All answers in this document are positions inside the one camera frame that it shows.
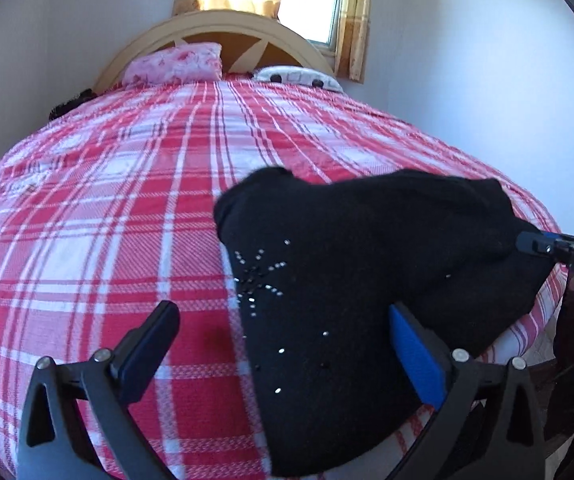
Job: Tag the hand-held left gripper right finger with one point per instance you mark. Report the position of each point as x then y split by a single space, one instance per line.
417 355

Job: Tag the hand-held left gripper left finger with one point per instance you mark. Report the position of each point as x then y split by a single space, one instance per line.
149 342

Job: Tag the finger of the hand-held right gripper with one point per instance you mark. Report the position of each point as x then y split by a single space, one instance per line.
534 244

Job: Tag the black pants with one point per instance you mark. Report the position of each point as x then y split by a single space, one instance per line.
347 260

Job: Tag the red plaid blanket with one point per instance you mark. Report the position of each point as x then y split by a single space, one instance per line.
117 210

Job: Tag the dark fuzzy object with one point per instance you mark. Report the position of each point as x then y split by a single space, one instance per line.
69 106

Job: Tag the pink floral pillow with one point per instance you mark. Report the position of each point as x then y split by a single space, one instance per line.
177 62

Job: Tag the white spotted pillow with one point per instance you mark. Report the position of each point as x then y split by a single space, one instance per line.
299 77

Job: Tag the wooden headboard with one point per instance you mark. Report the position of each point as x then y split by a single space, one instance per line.
207 27

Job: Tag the narrow window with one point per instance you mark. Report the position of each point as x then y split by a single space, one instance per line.
312 0

